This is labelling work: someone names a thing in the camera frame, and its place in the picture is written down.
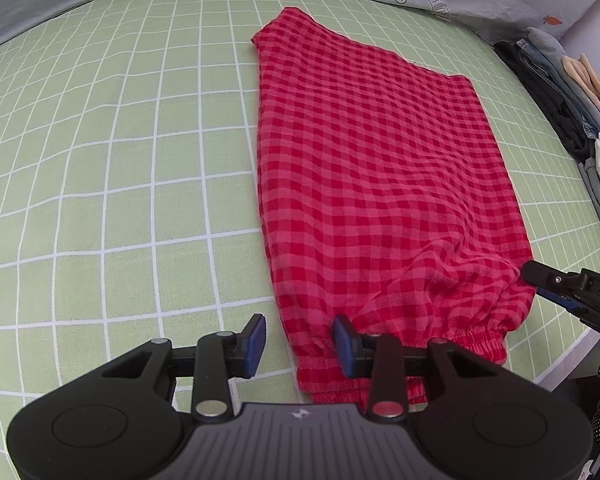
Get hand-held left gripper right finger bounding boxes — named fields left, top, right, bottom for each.
left=332, top=315, right=500, bottom=419

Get blue folded jeans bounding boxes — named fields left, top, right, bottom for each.
left=516, top=37, right=600, bottom=140

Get black folded garment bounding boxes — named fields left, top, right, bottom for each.
left=494, top=40, right=597, bottom=162

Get beige folded garment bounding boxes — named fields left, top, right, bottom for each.
left=561, top=53, right=600, bottom=122

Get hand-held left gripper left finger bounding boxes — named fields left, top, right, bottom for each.
left=101, top=313, right=268, bottom=422

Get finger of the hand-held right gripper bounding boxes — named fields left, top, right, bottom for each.
left=521, top=259, right=583, bottom=295
left=539, top=287, right=588, bottom=317

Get green grid bed sheet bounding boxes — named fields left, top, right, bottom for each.
left=0, top=0, right=600, bottom=480

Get red checked pants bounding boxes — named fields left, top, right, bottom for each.
left=250, top=7, right=537, bottom=406

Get grey-blue folded garment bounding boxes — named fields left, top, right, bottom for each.
left=526, top=27, right=600, bottom=126

